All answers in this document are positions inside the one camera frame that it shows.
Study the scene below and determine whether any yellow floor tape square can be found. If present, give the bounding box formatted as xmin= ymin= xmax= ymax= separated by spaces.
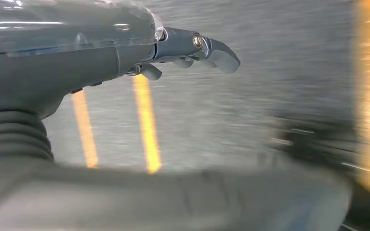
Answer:
xmin=71 ymin=75 xmax=162 ymax=175

